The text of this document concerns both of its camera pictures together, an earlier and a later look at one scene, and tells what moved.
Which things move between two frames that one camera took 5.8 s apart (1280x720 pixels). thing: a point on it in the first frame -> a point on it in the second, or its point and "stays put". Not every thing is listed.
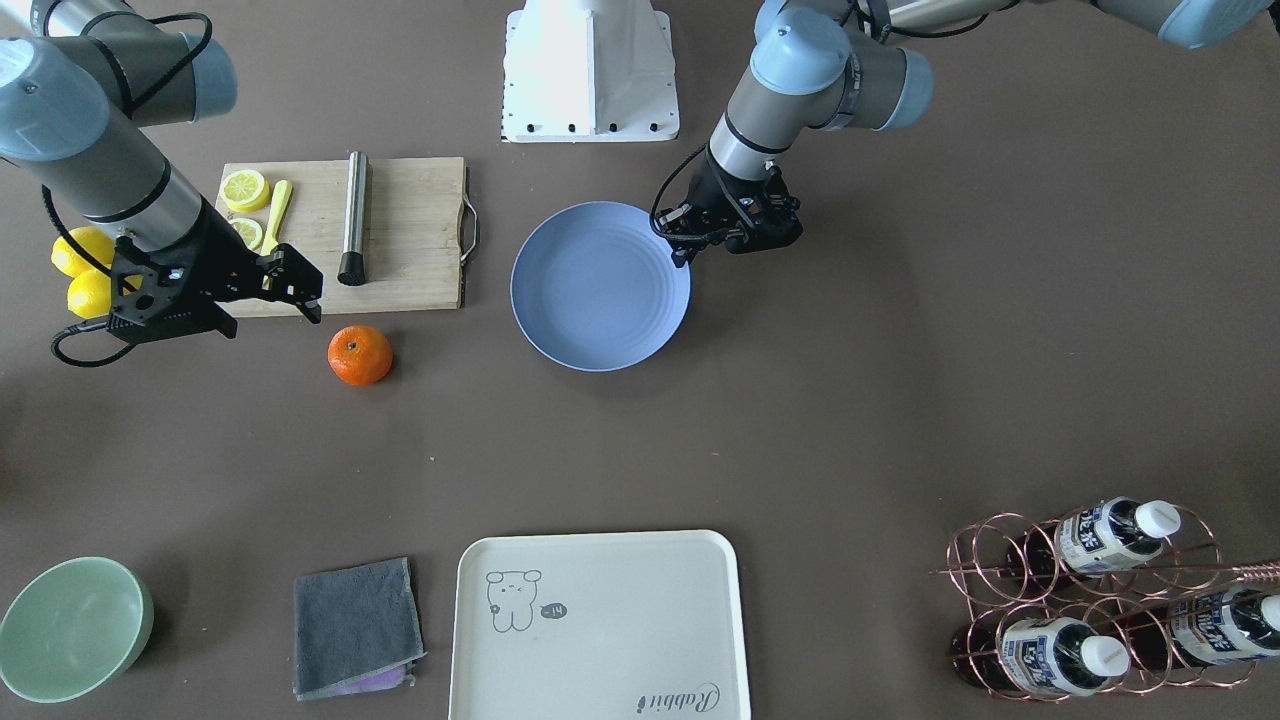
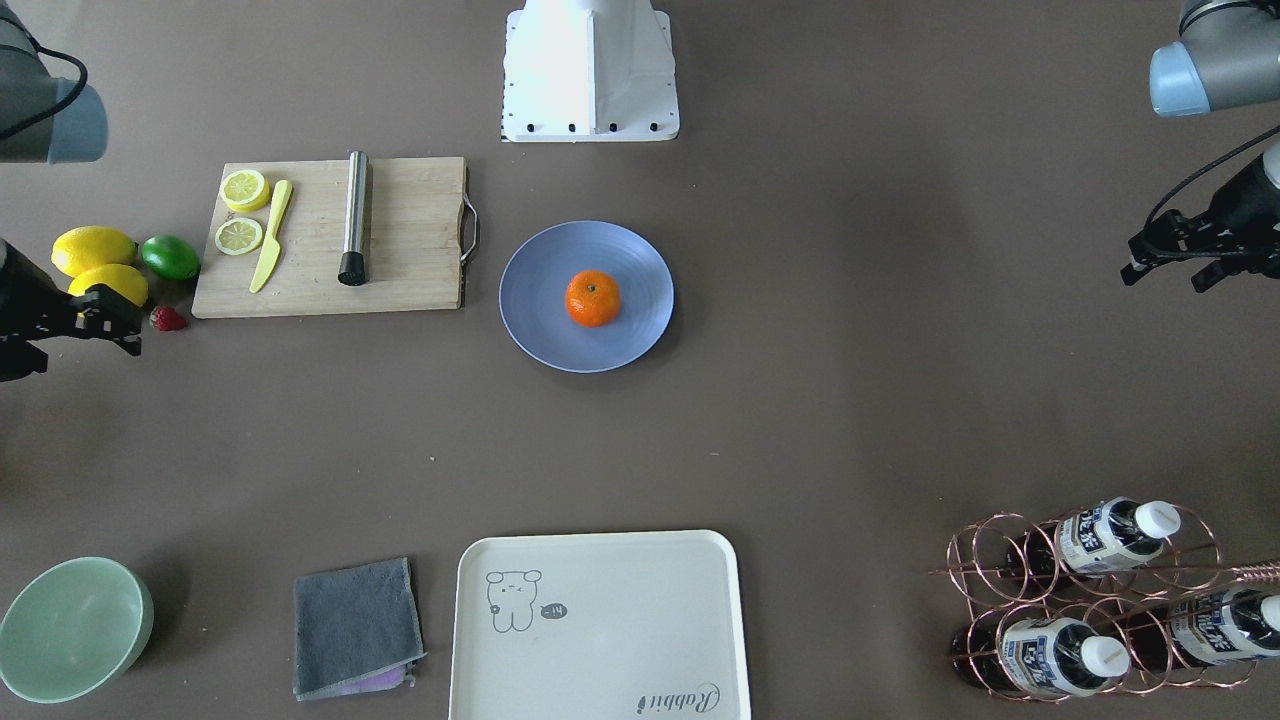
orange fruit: (359, 355) -> (592, 298)
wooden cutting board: (415, 229) stays put
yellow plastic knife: (282, 198) stays put
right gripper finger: (311, 309) -> (132, 344)
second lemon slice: (250, 231) stays put
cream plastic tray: (599, 625) stays put
